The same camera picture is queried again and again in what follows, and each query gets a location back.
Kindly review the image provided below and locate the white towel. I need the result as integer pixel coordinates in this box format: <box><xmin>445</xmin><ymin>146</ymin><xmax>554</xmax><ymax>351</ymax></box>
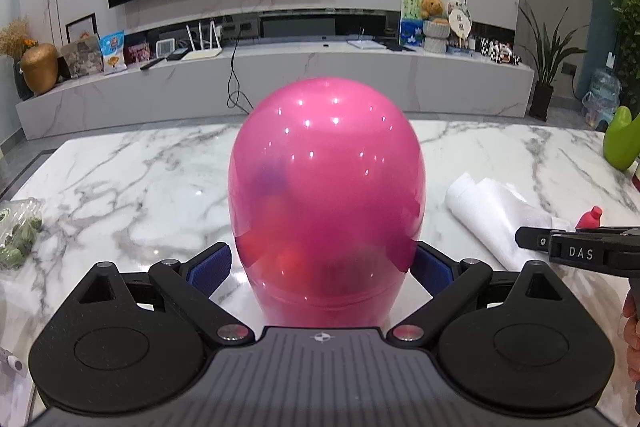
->
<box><xmin>445</xmin><ymin>172</ymin><xmax>574</xmax><ymax>271</ymax></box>

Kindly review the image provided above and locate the pink dome plastic container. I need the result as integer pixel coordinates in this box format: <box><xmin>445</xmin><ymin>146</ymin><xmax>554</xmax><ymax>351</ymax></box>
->
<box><xmin>228</xmin><ymin>77</ymin><xmax>426</xmax><ymax>327</ymax></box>

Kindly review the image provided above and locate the person right hand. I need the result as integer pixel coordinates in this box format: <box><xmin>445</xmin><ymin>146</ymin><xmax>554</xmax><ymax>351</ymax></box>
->
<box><xmin>623</xmin><ymin>293</ymin><xmax>640</xmax><ymax>384</ymax></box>

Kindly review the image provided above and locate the small red bottle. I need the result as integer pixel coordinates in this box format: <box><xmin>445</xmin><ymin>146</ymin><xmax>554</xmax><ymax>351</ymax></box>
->
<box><xmin>576</xmin><ymin>206</ymin><xmax>603</xmax><ymax>230</ymax></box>

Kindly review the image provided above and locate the green plastic watering can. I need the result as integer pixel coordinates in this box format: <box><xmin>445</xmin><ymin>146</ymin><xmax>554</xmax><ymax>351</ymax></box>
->
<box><xmin>603</xmin><ymin>106</ymin><xmax>640</xmax><ymax>171</ymax></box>

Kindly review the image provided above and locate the water jug on floor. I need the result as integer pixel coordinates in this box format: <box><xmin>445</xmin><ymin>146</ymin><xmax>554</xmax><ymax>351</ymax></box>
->
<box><xmin>582</xmin><ymin>52</ymin><xmax>622</xmax><ymax>130</ymax></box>

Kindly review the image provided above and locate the bag of green vegetables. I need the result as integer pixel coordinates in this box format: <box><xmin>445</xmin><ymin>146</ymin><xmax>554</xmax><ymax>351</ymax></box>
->
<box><xmin>0</xmin><ymin>198</ymin><xmax>42</xmax><ymax>270</ymax></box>

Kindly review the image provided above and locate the potted green plant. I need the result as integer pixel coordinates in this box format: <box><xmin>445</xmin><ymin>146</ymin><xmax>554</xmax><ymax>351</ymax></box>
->
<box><xmin>518</xmin><ymin>2</ymin><xmax>587</xmax><ymax>121</ymax></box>

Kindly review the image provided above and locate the teddy bear in pot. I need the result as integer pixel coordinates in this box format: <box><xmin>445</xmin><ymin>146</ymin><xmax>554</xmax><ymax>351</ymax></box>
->
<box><xmin>419</xmin><ymin>0</ymin><xmax>450</xmax><ymax>54</ymax></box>

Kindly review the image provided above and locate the green blue picture book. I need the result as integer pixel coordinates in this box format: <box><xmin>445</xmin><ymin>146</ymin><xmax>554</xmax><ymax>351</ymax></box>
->
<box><xmin>399</xmin><ymin>0</ymin><xmax>424</xmax><ymax>48</ymax></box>

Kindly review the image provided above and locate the marble tv console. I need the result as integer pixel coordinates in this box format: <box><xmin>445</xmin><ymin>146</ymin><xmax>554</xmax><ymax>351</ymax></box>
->
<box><xmin>16</xmin><ymin>41</ymin><xmax>534</xmax><ymax>140</ymax></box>

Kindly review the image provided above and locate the gold acorn vase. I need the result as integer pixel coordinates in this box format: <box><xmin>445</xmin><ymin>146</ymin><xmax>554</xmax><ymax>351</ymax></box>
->
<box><xmin>21</xmin><ymin>43</ymin><xmax>58</xmax><ymax>95</ymax></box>

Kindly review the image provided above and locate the blue snack bag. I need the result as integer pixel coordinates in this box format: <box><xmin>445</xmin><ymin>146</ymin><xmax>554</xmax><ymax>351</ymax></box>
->
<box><xmin>100</xmin><ymin>31</ymin><xmax>127</xmax><ymax>75</ymax></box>

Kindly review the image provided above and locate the white wifi router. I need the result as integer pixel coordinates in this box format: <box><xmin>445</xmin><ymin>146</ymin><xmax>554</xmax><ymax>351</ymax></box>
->
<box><xmin>183</xmin><ymin>20</ymin><xmax>222</xmax><ymax>61</ymax></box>

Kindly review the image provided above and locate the framed picture on console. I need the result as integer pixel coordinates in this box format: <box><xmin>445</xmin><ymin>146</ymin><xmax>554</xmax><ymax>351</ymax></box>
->
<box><xmin>65</xmin><ymin>13</ymin><xmax>99</xmax><ymax>43</ymax></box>

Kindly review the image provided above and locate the black power cable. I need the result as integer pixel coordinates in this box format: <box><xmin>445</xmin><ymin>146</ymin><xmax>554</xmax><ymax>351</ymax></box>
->
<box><xmin>226</xmin><ymin>31</ymin><xmax>255</xmax><ymax>115</ymax></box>

